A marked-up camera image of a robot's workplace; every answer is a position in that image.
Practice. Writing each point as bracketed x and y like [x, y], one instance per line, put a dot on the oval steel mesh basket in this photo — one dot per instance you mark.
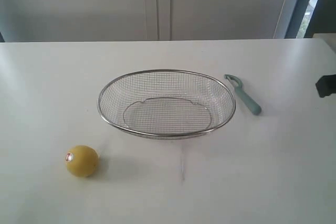
[166, 104]

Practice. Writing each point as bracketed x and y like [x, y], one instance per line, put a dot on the teal handled peeler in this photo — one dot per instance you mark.
[250, 103]

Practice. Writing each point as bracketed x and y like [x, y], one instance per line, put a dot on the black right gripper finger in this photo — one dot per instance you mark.
[326, 85]

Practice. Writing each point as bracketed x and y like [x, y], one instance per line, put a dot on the yellow lemon with sticker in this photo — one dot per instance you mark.
[81, 161]

